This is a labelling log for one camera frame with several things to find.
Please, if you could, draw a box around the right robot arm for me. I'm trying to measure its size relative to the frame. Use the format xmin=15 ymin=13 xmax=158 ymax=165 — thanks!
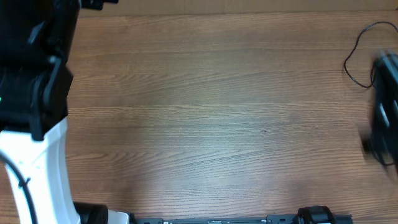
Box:
xmin=363 ymin=50 xmax=397 ymax=167

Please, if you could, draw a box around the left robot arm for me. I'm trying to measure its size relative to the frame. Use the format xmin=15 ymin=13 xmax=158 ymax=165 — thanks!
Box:
xmin=1 ymin=0 xmax=134 ymax=224

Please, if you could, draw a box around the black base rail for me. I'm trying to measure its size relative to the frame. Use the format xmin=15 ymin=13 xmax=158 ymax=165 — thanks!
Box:
xmin=132 ymin=206 xmax=354 ymax=224

